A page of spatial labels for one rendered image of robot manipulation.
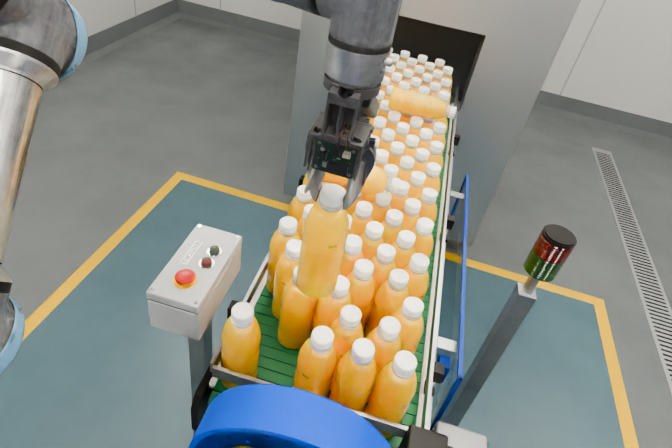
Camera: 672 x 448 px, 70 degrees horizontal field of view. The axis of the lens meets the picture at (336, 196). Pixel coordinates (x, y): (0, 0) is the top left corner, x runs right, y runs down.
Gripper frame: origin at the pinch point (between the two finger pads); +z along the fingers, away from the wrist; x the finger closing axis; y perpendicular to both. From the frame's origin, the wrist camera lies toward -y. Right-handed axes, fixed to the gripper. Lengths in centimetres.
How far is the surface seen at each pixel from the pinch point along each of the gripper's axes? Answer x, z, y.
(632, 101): 198, 108, -399
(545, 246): 39.1, 11.7, -18.0
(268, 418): 1.5, 13.0, 28.9
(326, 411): 8.0, 12.6, 26.0
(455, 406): 40, 70, -18
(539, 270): 40.1, 17.1, -17.3
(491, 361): 42, 48, -18
